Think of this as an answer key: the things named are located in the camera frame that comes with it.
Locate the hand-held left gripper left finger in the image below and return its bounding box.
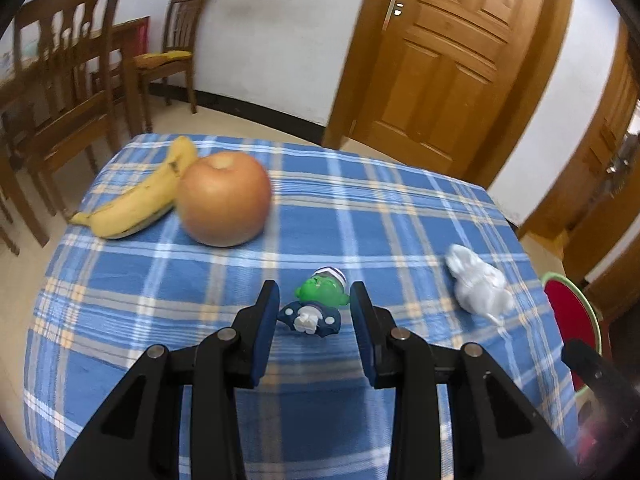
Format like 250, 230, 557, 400
55, 280, 280, 480

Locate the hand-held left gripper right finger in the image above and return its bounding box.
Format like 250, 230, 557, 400
349, 281, 586, 480

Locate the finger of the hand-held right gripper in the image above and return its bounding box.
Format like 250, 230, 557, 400
560, 339, 640, 428

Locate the green toy figure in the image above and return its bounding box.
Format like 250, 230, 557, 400
277, 266, 351, 337

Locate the red round stool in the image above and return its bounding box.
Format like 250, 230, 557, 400
541, 271, 603, 393

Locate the knotted white sock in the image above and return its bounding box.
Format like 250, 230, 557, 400
445, 243, 516, 330

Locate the blue plaid tablecloth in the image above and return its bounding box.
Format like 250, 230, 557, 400
22, 132, 576, 480

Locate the apple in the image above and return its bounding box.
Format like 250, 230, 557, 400
177, 152, 273, 248

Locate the banana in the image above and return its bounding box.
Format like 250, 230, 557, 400
69, 135, 199, 240

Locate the open wooden door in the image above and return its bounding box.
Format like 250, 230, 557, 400
517, 17, 640, 241

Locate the closed wooden door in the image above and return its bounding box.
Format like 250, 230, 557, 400
322, 0, 576, 181

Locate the yellow seat cushion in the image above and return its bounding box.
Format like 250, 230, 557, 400
132, 50, 193, 71

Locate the wooden chair with cushion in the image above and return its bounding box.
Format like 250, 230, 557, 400
132, 0, 213, 116

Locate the tall wooden chair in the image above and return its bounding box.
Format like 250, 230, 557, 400
0, 0, 132, 221

